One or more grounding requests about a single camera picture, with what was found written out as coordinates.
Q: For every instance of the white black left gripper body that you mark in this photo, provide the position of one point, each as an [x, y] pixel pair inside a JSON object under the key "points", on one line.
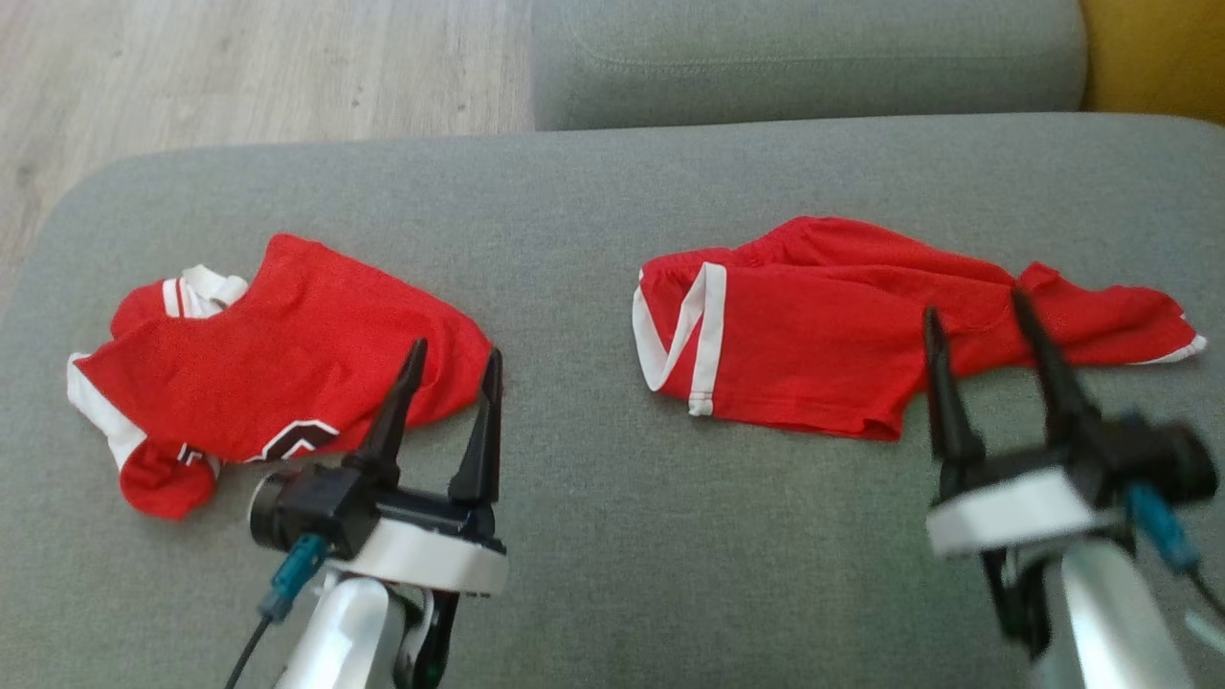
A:
{"points": [[431, 560]]}

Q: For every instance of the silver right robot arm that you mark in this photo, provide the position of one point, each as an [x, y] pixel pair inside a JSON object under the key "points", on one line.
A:
{"points": [[1110, 622]]}

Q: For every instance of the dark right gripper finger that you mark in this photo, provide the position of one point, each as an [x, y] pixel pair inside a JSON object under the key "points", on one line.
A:
{"points": [[1057, 392], [947, 411]]}

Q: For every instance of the red white jersey shirt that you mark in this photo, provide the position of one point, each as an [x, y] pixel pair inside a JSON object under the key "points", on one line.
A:
{"points": [[278, 364]]}

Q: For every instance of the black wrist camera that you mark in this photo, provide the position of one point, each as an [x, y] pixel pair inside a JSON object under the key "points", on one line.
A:
{"points": [[1163, 459], [316, 507]]}

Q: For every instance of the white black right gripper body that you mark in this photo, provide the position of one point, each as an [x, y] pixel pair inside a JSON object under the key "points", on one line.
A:
{"points": [[1014, 507]]}

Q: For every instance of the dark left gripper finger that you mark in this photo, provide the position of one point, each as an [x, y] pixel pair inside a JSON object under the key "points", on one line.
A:
{"points": [[394, 421], [481, 450]]}

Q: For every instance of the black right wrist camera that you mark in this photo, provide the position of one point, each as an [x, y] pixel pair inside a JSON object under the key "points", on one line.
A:
{"points": [[1163, 459]]}

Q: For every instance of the wide yellow sofa backrest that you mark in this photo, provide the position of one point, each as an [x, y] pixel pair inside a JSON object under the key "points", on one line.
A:
{"points": [[1158, 48]]}

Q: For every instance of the red white-trimmed shorts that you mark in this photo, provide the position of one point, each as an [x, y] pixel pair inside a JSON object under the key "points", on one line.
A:
{"points": [[813, 335]]}

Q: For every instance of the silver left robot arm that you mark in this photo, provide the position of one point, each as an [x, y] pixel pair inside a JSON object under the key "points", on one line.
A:
{"points": [[340, 632]]}

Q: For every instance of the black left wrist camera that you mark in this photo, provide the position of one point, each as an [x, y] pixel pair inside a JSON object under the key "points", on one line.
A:
{"points": [[316, 507]]}

